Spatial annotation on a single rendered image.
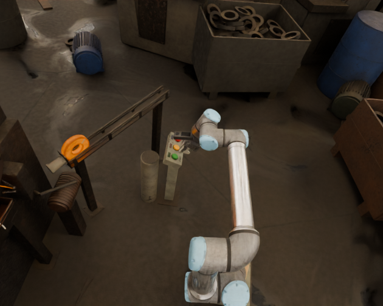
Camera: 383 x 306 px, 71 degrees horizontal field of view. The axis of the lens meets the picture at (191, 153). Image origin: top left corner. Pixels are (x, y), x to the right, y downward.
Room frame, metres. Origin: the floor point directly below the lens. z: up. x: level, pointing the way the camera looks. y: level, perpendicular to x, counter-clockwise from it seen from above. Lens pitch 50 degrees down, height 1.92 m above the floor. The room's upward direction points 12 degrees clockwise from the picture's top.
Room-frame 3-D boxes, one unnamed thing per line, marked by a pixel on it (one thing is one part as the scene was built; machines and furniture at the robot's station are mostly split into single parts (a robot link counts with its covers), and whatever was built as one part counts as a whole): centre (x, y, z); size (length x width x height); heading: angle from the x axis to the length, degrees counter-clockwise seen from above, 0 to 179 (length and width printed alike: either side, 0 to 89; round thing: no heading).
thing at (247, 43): (2.92, -0.31, 0.39); 1.03 x 0.83 x 0.77; 109
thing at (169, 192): (1.12, 0.10, 0.31); 0.24 x 0.16 x 0.62; 4
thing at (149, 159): (1.06, 0.26, 0.26); 0.12 x 0.12 x 0.52
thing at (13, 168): (0.61, 0.82, 0.68); 0.11 x 0.08 x 0.24; 94
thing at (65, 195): (0.72, 0.67, 0.27); 0.22 x 0.13 x 0.53; 4
